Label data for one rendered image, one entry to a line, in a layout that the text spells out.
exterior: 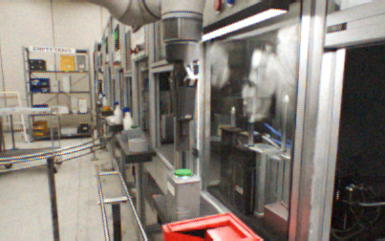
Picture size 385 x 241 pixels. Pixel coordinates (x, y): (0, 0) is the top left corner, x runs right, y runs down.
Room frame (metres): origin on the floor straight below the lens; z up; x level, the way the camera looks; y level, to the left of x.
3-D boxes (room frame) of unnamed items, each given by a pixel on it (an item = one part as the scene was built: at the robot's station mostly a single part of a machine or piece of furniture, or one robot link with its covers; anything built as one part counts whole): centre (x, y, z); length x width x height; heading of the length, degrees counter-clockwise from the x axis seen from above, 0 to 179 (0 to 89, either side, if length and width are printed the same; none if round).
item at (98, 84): (5.72, 1.68, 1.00); 1.30 x 0.51 x 2.00; 21
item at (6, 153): (3.74, 2.29, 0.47); 0.84 x 0.53 x 0.94; 105
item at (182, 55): (0.62, 0.01, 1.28); 0.08 x 0.07 x 0.09; 21
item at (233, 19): (0.59, -0.07, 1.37); 0.36 x 0.04 x 0.04; 21
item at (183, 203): (0.62, 0.01, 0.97); 0.08 x 0.08 x 0.12; 21
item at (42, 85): (6.09, 2.86, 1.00); 1.30 x 0.51 x 2.00; 111
